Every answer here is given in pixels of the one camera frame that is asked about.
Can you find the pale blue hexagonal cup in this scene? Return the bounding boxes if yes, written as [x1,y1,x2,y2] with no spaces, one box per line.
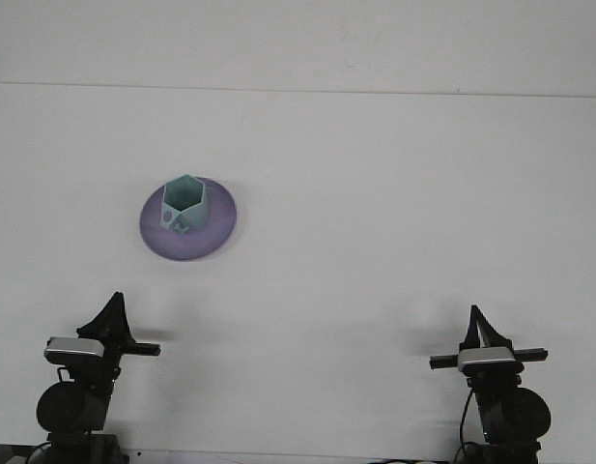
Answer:
[158,173,212,236]

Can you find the pale purple round plate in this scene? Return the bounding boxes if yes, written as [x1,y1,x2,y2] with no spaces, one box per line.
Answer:
[138,177,241,263]

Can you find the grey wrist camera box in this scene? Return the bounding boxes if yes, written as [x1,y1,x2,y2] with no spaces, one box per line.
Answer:
[43,336,106,363]
[457,347,517,374]

